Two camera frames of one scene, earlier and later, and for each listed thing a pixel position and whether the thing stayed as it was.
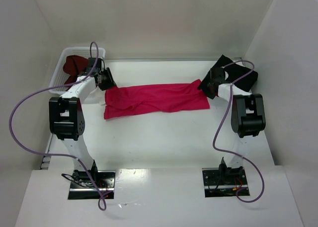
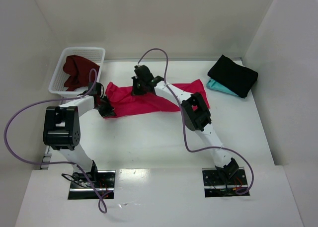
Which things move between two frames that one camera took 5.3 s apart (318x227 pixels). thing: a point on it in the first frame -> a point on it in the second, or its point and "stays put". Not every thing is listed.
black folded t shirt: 237,71 stays put
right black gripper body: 207,84 -> 138,87
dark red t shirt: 73,66 stays put
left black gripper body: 108,78 -> 107,110
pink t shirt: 121,101 stays put
